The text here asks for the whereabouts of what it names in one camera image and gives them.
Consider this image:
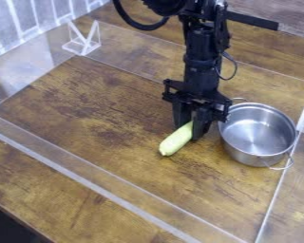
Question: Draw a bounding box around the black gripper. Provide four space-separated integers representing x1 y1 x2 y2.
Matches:
163 79 233 140

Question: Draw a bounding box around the green handled metal spoon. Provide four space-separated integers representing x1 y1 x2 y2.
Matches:
159 121 193 157

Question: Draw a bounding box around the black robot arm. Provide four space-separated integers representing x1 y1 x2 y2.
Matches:
143 0 233 140

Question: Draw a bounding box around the stainless steel pot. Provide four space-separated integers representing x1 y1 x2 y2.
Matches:
218 97 297 171

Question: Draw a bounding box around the black bar on table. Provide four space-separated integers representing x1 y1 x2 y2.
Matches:
227 11 280 30

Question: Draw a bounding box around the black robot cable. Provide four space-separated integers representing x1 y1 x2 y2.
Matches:
113 0 173 31

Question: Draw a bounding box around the clear acrylic triangle bracket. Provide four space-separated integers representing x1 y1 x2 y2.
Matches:
63 21 102 56

